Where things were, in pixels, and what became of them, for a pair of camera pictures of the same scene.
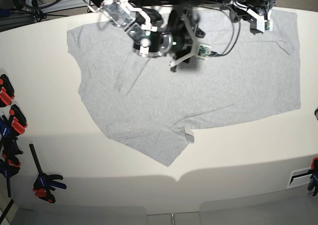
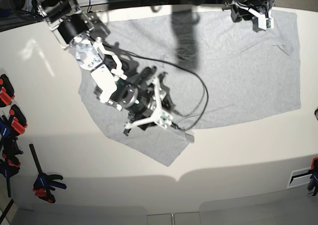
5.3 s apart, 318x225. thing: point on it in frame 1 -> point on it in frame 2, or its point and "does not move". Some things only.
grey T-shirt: [141, 102] does not move
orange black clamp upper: [7, 91] does not move
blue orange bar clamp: [44, 184] does not move
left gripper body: [184, 33] -> [156, 107]
